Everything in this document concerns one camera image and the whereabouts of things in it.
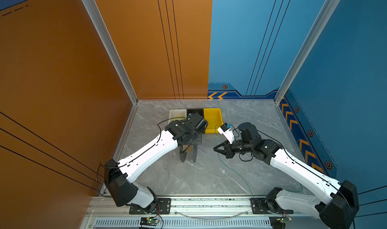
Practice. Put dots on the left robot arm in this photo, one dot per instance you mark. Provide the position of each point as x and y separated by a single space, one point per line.
120 176

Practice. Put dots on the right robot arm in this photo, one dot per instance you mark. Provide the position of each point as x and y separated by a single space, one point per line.
335 203

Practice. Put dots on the grey perforated cable spool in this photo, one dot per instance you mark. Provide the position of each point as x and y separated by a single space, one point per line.
188 153

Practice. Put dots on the right aluminium corner post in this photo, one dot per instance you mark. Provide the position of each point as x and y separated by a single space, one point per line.
318 26

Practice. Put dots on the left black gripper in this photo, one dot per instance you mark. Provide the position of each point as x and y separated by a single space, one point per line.
199 140

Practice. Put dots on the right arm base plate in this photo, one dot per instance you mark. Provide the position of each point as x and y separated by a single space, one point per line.
257 205

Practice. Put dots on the left green circuit board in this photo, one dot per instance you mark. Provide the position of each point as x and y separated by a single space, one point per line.
149 223

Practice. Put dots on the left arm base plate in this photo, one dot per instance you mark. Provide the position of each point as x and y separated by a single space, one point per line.
160 206

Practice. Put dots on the white plastic bin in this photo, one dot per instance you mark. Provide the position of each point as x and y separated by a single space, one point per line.
177 114

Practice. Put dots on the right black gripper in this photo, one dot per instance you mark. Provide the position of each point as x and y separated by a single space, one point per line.
228 151

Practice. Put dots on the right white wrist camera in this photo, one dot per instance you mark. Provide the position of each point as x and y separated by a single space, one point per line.
227 132

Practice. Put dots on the aluminium mounting rail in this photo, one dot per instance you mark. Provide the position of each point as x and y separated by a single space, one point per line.
195 212

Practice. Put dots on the yellow plastic bin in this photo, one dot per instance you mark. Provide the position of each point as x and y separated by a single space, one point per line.
214 118

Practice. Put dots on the left aluminium corner post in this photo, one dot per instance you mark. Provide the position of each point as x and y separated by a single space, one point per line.
102 30

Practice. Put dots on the right circuit board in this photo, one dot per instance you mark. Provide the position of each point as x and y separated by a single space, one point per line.
284 219

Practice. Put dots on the aluminium corner post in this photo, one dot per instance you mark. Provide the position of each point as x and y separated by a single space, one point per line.
318 26
102 30

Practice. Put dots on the black plastic bin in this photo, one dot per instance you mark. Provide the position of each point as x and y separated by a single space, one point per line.
191 112

